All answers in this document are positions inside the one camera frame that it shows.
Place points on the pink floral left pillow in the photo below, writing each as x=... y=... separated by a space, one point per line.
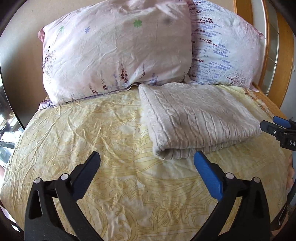
x=112 y=45

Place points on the wooden framed window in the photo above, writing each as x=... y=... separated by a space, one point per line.
x=278 y=46

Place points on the right human hand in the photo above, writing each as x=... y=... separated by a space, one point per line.
x=290 y=175

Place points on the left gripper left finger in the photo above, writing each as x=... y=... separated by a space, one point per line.
x=41 y=219

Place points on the pink floral right pillow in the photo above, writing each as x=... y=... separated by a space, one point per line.
x=225 y=48

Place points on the pink floral pillow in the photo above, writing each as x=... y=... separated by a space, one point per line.
x=225 y=48
x=112 y=45

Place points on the beige cable knit sweater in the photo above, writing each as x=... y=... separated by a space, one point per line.
x=182 y=119

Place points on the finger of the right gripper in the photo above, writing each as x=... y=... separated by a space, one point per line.
x=281 y=122
x=274 y=129

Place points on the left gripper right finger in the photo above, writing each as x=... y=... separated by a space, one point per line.
x=252 y=220

